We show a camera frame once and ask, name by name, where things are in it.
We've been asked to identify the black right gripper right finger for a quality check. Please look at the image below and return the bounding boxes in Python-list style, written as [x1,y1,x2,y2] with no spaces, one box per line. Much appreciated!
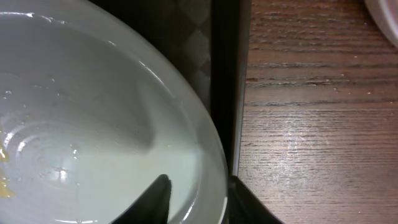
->
[228,175,283,224]

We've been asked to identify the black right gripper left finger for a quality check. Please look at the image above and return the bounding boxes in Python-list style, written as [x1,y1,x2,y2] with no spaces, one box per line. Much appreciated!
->
[111,174,172,224]

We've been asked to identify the pale green plate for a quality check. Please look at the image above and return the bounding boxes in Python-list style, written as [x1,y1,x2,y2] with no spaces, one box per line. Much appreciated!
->
[1,1,228,223]

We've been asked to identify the pinkish white plate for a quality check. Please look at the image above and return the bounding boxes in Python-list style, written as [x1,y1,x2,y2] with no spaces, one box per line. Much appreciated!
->
[364,0,397,47]

